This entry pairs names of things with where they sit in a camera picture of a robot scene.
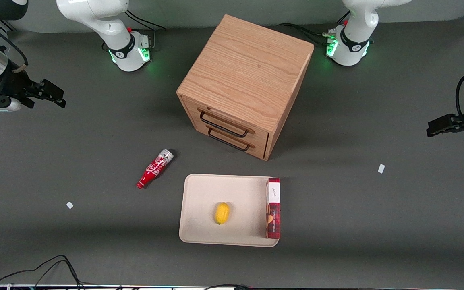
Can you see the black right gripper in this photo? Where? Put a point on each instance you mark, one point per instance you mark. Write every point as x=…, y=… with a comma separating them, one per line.
x=14, y=85

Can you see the red coke bottle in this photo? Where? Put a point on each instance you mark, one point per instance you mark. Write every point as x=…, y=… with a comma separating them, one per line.
x=154, y=168

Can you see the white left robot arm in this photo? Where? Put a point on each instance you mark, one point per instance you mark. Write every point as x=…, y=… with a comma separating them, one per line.
x=353, y=44

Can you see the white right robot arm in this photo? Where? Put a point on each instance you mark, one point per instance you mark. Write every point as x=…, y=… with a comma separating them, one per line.
x=125, y=38

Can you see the beige plastic tray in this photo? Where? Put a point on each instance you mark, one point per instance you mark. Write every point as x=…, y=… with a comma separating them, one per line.
x=204, y=209

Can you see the red snack box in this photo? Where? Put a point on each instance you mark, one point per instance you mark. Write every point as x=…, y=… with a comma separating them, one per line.
x=273, y=209

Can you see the wooden two-drawer cabinet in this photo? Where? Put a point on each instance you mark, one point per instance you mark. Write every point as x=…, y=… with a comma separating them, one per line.
x=248, y=76

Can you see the yellow lemon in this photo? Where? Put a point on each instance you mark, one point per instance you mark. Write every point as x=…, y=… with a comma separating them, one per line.
x=222, y=213

